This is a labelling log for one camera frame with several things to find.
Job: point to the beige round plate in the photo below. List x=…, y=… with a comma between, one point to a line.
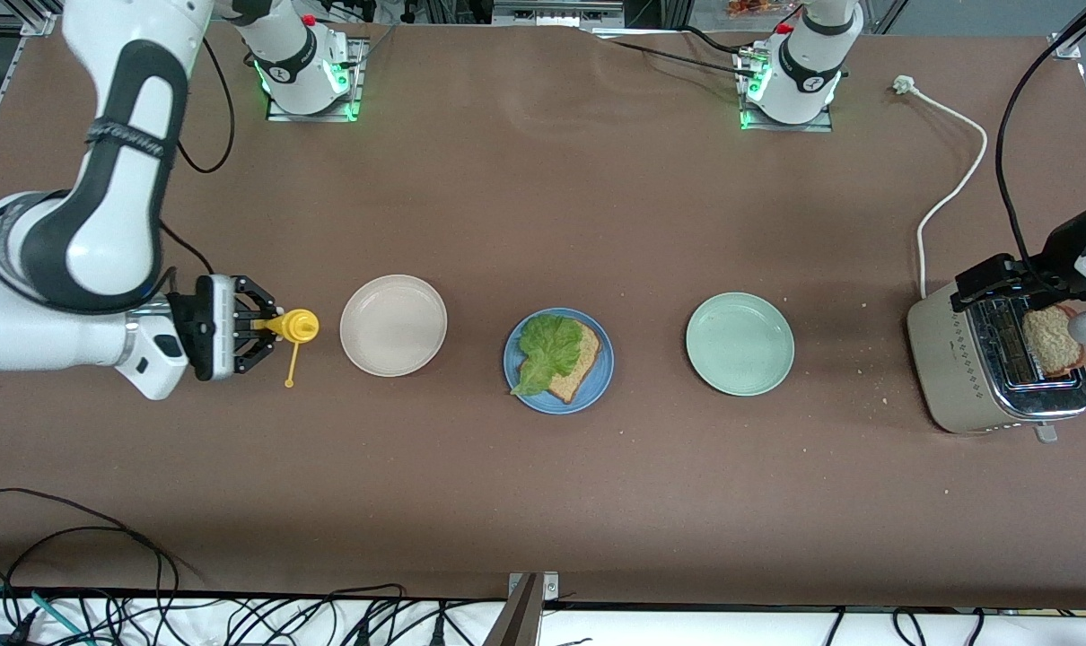
x=393, y=325

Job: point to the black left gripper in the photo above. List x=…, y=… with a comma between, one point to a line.
x=1057, y=250

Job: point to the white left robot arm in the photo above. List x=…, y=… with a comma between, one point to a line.
x=803, y=81

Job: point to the green lettuce leaf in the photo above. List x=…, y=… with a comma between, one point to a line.
x=552, y=345

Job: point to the aluminium frame profile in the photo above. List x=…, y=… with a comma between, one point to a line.
x=1068, y=45

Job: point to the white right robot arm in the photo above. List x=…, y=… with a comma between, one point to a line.
x=22, y=336

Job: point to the grey aluminium post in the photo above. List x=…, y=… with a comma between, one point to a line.
x=516, y=624

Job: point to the yellow squeeze bottle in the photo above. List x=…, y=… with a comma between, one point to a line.
x=301, y=326

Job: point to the silver corner bracket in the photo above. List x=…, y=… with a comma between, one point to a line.
x=547, y=585

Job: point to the beige and chrome toaster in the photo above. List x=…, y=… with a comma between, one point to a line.
x=942, y=359

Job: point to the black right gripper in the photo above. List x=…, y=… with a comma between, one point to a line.
x=211, y=327

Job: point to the orange packaged item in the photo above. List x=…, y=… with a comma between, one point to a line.
x=749, y=7

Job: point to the light green round plate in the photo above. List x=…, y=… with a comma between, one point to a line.
x=740, y=344

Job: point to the brown bread slice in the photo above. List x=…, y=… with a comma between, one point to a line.
x=1046, y=350
x=588, y=354

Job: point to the silver equipment box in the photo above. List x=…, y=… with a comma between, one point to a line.
x=556, y=11

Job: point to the blue round plate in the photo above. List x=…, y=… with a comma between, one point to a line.
x=597, y=381

